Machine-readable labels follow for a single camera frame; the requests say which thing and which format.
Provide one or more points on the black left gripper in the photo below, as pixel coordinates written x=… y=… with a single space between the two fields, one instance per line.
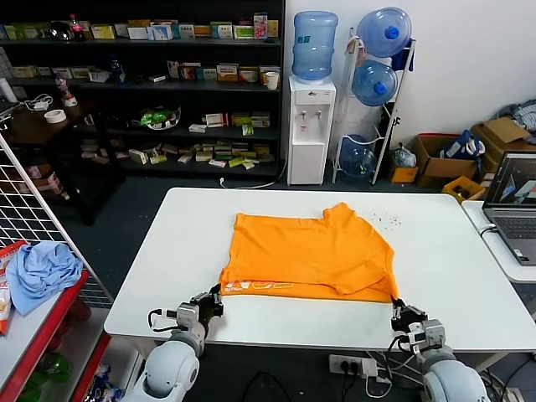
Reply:
x=207 y=307

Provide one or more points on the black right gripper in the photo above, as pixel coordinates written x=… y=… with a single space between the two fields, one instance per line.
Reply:
x=408 y=320

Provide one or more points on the orange t-shirt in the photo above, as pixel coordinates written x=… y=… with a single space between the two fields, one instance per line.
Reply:
x=310 y=251

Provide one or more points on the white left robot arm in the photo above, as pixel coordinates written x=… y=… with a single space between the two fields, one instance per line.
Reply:
x=171 y=368

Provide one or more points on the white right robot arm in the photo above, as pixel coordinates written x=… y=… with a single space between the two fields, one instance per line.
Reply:
x=452 y=377

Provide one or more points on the pile of clothes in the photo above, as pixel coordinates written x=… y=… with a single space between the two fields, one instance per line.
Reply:
x=519 y=114

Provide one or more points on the white power strip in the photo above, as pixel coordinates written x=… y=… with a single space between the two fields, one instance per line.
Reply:
x=352 y=364

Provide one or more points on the small yellow cardboard box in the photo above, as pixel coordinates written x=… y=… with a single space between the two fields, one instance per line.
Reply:
x=402 y=173

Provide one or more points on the grey laptop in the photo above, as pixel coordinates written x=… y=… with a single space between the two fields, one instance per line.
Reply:
x=511 y=218

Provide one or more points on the large cardboard box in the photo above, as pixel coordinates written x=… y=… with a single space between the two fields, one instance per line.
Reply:
x=439 y=165

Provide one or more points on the blue white packet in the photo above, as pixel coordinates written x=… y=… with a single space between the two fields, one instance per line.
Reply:
x=102 y=385

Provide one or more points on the clear plastic bag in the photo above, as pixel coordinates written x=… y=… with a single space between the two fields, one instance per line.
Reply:
x=404 y=156

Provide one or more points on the blue water jug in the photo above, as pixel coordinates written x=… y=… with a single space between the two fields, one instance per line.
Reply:
x=356 y=159
x=385 y=31
x=314 y=46
x=374 y=84

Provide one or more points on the flat white box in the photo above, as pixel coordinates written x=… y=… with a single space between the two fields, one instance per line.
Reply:
x=197 y=128

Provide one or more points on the white jug rack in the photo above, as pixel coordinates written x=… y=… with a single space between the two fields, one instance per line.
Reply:
x=387 y=138

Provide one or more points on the white red-striped box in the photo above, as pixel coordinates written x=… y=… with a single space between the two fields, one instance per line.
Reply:
x=216 y=120

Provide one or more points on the blue bag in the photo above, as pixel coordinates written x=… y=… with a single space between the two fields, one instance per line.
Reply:
x=462 y=146

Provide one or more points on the light blue cloth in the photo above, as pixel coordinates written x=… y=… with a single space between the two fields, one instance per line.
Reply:
x=42 y=272

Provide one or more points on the green white bowl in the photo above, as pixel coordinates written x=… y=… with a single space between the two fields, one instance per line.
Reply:
x=157 y=118

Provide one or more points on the white water dispenser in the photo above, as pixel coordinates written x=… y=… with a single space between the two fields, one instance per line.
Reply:
x=310 y=134

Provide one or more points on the black clamp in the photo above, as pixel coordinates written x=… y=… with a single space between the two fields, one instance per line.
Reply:
x=396 y=122

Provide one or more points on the green bottle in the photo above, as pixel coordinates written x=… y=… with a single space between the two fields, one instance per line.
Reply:
x=50 y=372

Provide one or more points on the black shelving unit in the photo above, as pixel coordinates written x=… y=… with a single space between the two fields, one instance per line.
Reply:
x=167 y=96

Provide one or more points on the red brown carton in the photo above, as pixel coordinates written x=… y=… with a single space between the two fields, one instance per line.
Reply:
x=46 y=182

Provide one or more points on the tan open cardboard box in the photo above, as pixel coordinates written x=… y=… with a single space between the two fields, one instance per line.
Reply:
x=500 y=132

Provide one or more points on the red white snack bag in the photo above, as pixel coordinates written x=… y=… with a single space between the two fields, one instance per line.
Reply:
x=6 y=293

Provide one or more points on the dark wooden table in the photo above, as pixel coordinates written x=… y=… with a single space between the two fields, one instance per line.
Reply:
x=63 y=138

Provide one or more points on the white paper cup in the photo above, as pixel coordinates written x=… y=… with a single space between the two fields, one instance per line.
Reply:
x=272 y=80

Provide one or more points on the orange white medicine box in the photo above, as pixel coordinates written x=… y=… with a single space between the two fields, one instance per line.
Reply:
x=228 y=73

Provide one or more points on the red white medicine box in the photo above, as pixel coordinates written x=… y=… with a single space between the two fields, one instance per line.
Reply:
x=248 y=74

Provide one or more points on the masking tape roll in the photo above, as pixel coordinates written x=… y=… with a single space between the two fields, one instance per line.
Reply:
x=55 y=116

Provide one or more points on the blue drink bottle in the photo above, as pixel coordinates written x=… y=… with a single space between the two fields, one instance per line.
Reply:
x=117 y=70

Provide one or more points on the dark blue cloth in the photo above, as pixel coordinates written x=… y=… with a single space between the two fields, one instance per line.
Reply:
x=404 y=56

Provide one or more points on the pink drink bottle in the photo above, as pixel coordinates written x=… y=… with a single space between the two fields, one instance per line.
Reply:
x=65 y=90

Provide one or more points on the green white medicine box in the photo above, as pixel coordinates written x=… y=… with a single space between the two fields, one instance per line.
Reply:
x=221 y=30
x=243 y=32
x=26 y=31

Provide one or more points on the teal white medicine box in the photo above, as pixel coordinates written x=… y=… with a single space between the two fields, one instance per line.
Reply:
x=183 y=32

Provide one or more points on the blue white medicine box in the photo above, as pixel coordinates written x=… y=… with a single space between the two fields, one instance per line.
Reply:
x=161 y=32

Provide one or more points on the beige cloth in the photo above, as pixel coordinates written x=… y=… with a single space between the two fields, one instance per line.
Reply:
x=355 y=46

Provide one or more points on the pink standing box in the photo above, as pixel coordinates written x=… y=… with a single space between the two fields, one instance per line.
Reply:
x=260 y=26

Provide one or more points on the yellow medicine box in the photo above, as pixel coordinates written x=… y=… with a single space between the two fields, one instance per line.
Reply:
x=103 y=32

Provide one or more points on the cola bottle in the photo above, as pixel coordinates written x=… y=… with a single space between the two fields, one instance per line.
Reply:
x=76 y=28

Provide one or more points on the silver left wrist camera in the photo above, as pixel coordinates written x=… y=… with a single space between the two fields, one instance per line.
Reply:
x=186 y=314

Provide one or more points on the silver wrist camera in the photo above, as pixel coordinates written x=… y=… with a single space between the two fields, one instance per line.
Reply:
x=186 y=314
x=429 y=335

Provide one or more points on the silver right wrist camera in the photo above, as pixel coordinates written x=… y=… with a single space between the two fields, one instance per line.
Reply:
x=429 y=335

